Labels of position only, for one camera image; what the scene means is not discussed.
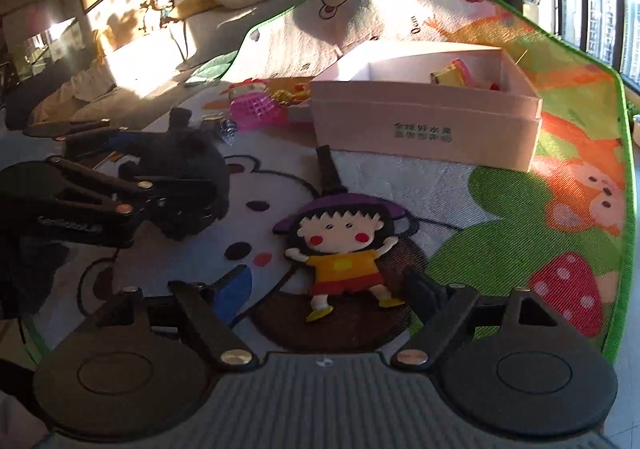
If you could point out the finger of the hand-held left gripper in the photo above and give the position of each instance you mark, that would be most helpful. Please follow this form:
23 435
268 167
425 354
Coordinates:
145 191
85 136

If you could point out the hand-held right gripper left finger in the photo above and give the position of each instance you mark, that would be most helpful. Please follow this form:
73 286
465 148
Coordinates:
235 296

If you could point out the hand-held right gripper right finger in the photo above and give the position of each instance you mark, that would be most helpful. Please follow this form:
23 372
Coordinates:
425 290

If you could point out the dark grey plush toy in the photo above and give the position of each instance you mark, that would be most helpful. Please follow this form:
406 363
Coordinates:
195 164

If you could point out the cartoon girl felt doll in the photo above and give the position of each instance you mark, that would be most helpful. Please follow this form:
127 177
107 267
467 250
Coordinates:
345 269

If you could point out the pink plastic toy basket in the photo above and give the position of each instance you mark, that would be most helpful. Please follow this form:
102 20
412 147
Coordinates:
255 111

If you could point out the pink cardboard box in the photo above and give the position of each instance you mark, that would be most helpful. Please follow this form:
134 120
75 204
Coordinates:
400 149

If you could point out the beige cushion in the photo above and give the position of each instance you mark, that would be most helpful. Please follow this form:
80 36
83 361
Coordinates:
75 94

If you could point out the grey sofa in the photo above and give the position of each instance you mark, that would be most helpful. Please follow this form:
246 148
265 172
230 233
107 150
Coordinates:
150 69

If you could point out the shiny clear plastic piece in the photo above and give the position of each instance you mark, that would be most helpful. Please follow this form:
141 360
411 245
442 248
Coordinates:
227 130

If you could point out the cartoon printed play mat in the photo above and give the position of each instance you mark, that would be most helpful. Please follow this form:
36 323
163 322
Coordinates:
500 209

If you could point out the green cloth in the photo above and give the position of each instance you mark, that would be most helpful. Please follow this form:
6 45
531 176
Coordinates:
212 65

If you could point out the pale plush doll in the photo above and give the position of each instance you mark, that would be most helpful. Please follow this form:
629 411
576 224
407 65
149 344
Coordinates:
156 6

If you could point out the small colourful toy block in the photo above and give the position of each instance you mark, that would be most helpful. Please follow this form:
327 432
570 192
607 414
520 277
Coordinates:
452 74

